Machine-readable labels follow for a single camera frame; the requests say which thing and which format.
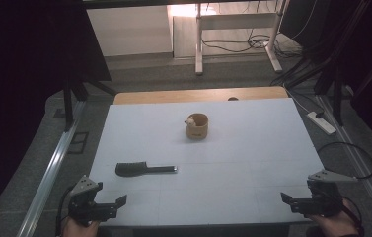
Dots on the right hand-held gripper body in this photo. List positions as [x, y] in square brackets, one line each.
[323, 197]

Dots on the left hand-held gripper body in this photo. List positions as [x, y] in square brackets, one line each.
[86, 204]

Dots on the person's right hand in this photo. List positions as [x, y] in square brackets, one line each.
[334, 223]

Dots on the black comb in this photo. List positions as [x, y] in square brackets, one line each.
[134, 169]

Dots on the white desk frame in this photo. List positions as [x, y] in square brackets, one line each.
[236, 21]

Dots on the black floor frame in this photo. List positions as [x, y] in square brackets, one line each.
[78, 143]

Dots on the white power strip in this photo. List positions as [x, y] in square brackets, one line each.
[321, 123]

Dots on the aluminium rail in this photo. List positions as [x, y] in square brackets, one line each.
[364, 164]
[48, 177]

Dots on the black metal stand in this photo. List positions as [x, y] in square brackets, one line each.
[71, 95]

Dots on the wooden cup with animal figure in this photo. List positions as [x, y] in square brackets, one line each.
[198, 126]

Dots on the black curtain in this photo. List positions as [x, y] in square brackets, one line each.
[25, 65]

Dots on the small dark round object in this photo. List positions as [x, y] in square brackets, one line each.
[233, 98]

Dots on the person's left hand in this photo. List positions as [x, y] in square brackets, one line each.
[80, 229]

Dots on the wooden table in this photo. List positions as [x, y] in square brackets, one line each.
[173, 96]

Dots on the black tripod stand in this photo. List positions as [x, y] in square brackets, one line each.
[333, 72]

